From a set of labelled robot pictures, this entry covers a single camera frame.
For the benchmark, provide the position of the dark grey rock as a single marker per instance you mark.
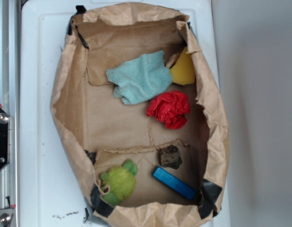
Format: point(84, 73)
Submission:
point(170, 157)

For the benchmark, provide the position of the brown paper-lined box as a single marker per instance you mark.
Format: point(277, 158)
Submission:
point(98, 131)

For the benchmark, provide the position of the crumpled red paper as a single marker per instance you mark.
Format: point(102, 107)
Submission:
point(170, 108)

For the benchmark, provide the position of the light blue microfiber cloth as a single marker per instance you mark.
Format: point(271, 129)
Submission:
point(140, 79)

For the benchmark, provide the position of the yellow sponge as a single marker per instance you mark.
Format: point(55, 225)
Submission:
point(183, 72)

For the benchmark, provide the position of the blue rectangular block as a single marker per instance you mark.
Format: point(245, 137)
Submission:
point(174, 183)

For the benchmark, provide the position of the green plush toy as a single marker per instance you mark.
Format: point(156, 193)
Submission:
point(119, 183)

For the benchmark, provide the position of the black metal bracket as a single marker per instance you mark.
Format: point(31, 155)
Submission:
point(4, 139)

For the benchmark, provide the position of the silver aluminium frame rail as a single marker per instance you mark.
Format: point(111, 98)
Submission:
point(10, 27)

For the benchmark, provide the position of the silver corner bracket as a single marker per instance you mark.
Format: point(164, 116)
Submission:
point(6, 216)

